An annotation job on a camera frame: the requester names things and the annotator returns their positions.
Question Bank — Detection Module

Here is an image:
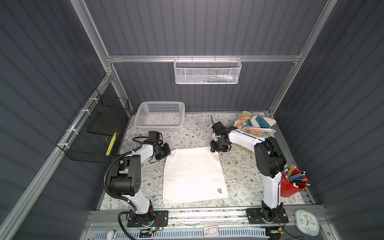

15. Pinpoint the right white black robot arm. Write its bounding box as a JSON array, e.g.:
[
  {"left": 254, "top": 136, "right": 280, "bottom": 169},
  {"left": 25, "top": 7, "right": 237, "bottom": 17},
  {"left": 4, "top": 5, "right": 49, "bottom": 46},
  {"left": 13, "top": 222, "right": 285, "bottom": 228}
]
[{"left": 210, "top": 122, "right": 287, "bottom": 223}]

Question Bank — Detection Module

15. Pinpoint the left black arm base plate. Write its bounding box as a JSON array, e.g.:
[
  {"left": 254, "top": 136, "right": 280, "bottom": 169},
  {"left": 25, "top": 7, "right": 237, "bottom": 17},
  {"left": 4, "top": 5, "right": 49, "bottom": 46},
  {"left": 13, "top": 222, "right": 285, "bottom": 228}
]
[{"left": 127, "top": 211, "right": 169, "bottom": 228}]

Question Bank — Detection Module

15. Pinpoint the white terry towel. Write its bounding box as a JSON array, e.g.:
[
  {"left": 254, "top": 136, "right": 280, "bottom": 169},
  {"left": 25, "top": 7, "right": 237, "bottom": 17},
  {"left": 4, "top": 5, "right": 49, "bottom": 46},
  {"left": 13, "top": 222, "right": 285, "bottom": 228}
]
[{"left": 163, "top": 147, "right": 229, "bottom": 204}]

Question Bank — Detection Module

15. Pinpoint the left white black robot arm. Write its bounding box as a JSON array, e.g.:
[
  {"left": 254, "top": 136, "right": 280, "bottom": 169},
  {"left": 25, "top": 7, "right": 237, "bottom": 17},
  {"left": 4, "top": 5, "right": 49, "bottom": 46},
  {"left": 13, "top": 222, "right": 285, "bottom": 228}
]
[{"left": 103, "top": 131, "right": 171, "bottom": 215}]

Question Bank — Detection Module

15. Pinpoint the blue white towel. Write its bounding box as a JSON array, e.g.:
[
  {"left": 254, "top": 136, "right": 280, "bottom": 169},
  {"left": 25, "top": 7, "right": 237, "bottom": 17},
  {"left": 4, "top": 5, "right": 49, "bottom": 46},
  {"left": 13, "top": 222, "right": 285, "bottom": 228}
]
[{"left": 250, "top": 115, "right": 277, "bottom": 129}]

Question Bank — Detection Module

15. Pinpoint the red white label card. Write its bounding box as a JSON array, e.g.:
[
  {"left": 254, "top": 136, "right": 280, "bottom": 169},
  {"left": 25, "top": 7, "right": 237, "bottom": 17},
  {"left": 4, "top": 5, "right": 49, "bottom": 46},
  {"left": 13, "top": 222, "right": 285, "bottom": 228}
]
[{"left": 203, "top": 226, "right": 220, "bottom": 237}]

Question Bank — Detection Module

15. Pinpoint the green plastic towel basket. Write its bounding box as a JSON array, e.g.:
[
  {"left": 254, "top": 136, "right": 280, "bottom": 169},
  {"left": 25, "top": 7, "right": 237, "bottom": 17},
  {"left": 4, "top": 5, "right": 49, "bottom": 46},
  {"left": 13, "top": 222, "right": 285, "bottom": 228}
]
[{"left": 231, "top": 111, "right": 256, "bottom": 152}]

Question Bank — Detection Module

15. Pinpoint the white wire wall basket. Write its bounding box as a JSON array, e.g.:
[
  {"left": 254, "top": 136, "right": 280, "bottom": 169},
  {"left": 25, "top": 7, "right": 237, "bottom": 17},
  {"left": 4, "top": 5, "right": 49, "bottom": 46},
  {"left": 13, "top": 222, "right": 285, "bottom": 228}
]
[{"left": 173, "top": 58, "right": 242, "bottom": 85}]

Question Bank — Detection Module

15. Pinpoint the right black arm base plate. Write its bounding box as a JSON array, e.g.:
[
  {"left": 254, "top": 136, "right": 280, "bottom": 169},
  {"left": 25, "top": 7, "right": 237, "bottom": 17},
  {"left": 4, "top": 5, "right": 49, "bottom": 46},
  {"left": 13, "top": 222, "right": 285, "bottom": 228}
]
[{"left": 246, "top": 208, "right": 289, "bottom": 225}]

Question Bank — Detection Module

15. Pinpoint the red pen cup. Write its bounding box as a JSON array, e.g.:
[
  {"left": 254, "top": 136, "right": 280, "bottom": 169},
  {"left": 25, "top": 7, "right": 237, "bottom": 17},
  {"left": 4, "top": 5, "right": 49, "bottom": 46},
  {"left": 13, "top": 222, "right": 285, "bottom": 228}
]
[{"left": 280, "top": 165, "right": 310, "bottom": 198}]

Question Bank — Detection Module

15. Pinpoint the white ventilated cable duct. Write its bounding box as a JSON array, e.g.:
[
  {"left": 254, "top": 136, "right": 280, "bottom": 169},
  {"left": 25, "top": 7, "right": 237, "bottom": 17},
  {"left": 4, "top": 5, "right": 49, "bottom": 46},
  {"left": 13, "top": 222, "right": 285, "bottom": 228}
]
[{"left": 92, "top": 226, "right": 268, "bottom": 240}]

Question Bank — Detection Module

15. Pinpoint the white wall clock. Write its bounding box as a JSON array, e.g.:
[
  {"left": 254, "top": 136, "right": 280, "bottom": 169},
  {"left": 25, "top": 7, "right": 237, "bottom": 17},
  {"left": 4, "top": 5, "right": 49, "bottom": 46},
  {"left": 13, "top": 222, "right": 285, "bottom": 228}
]
[{"left": 295, "top": 210, "right": 320, "bottom": 236}]

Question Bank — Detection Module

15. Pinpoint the white plastic laundry basket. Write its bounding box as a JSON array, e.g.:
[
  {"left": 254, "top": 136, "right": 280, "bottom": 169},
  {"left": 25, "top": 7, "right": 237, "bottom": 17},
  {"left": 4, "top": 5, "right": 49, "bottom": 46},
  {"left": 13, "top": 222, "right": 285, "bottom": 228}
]
[{"left": 134, "top": 102, "right": 185, "bottom": 133}]

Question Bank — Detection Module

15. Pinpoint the black wire wall basket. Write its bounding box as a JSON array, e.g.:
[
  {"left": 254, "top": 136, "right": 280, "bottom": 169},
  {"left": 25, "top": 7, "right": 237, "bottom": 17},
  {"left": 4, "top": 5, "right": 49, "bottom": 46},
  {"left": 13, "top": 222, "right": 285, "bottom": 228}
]
[{"left": 57, "top": 90, "right": 130, "bottom": 164}]

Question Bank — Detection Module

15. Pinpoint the orange patterned towel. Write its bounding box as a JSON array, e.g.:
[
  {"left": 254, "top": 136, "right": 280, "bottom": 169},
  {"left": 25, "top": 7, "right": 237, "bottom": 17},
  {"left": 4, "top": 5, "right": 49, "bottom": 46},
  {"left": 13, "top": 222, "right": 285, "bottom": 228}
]
[{"left": 234, "top": 116, "right": 277, "bottom": 138}]

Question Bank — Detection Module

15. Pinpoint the black pad in basket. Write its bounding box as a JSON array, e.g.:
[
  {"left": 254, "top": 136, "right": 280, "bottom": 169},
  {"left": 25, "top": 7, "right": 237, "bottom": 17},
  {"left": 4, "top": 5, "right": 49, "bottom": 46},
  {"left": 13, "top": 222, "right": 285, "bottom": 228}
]
[{"left": 87, "top": 113, "right": 120, "bottom": 137}]

